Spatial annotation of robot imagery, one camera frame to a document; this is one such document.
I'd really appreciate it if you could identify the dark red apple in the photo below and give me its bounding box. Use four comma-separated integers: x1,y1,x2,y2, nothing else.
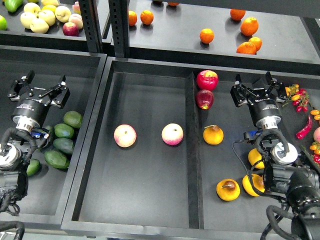
195,89,214,110

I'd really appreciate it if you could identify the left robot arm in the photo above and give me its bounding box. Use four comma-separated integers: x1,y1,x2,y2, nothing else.
0,70,70,216

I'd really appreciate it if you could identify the red apple on shelf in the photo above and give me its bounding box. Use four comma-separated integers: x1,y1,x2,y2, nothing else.
62,22,80,37

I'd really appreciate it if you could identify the mixed tomato bunch lower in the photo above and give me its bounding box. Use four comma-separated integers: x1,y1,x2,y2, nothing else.
309,141,320,166

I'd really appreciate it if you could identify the pale yellow apple centre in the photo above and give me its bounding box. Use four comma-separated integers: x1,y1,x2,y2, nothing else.
38,9,56,26

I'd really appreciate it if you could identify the pink yellow apple middle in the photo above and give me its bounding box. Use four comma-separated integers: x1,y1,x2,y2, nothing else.
161,123,184,146

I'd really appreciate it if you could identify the dark green avocado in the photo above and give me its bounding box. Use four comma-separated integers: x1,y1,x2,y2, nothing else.
44,150,70,169

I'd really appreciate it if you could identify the pink peach on shelf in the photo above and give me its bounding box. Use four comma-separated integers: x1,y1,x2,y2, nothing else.
68,13,84,30

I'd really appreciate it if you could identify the pink yellow apple left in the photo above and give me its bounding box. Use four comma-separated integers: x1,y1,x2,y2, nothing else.
113,124,137,148

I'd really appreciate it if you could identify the black shelf post left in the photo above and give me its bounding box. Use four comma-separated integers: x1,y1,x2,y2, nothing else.
79,0,103,54

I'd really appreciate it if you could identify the pale yellow apple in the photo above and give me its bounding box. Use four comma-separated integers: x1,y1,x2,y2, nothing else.
55,5,72,23
38,9,56,26
30,18,49,34
20,12,37,30
23,2,41,16

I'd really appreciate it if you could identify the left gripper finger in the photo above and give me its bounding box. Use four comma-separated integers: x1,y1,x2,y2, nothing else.
7,70,35,101
38,75,71,109

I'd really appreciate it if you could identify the red chili pepper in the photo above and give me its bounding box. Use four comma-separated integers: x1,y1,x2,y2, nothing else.
295,115,313,140

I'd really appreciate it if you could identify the bright red apple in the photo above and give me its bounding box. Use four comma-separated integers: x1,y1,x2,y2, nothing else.
196,70,219,92

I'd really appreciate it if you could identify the pale yellow apple right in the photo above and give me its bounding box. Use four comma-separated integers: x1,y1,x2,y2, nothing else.
55,5,72,23

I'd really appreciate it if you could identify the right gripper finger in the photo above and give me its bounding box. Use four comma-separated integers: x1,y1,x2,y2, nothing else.
264,71,287,101
230,74,259,108

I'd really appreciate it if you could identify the pink yellow apple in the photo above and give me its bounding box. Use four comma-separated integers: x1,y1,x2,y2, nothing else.
113,124,137,148
161,123,184,146

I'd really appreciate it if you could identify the orange on shelf small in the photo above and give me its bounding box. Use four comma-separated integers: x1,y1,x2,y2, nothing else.
248,36,263,52

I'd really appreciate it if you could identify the pale yellow apple front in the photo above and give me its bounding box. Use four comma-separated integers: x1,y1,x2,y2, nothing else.
30,18,49,34

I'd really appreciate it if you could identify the green apple on shelf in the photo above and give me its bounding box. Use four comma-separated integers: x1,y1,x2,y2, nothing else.
0,15,8,31

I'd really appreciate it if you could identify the pale yellow apple top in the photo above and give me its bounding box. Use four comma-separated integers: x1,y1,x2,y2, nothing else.
23,2,41,16

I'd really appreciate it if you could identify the pale yellow apple left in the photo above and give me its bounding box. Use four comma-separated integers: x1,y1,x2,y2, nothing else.
20,12,37,30

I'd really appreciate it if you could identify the cherry tomato bunch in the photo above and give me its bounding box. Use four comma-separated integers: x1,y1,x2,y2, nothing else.
282,84,309,113

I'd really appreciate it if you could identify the yellow pear right lower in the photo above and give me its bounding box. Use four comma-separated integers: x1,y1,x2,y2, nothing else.
242,173,265,197

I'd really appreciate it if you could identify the green mango on shelf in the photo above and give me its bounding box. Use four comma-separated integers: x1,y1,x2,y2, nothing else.
4,0,24,13

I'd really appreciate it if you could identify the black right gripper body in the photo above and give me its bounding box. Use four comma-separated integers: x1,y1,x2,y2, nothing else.
248,88,282,127

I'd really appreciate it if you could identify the orange on shelf top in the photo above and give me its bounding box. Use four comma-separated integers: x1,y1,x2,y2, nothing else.
229,9,246,21

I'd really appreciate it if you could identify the orange on shelf lower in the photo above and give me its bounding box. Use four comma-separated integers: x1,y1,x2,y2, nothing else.
236,41,257,55

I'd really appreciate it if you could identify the yellow pear right upper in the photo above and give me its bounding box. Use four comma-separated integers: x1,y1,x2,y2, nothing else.
248,148,265,169

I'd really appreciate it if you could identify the green avocado middle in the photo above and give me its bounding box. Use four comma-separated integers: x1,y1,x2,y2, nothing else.
54,123,75,140

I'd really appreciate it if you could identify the green avocado far left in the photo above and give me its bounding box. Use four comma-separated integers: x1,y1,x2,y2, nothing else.
26,158,41,177

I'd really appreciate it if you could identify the black left tray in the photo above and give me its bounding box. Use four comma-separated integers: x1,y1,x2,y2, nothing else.
0,45,107,231

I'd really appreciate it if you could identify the large orange on shelf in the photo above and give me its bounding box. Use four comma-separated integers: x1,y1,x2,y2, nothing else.
240,17,259,37

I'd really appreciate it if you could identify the orange on shelf centre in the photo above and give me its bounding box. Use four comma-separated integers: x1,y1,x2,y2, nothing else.
199,28,215,44

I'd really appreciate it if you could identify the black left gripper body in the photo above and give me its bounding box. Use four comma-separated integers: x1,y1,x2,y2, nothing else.
11,86,51,125

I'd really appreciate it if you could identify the green avocado top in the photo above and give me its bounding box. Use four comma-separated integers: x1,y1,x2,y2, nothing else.
63,110,83,129

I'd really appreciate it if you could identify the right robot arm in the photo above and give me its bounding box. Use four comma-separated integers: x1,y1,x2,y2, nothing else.
230,72,320,240

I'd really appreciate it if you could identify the green avocado behind gripper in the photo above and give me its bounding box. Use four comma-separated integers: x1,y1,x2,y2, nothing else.
40,125,55,149

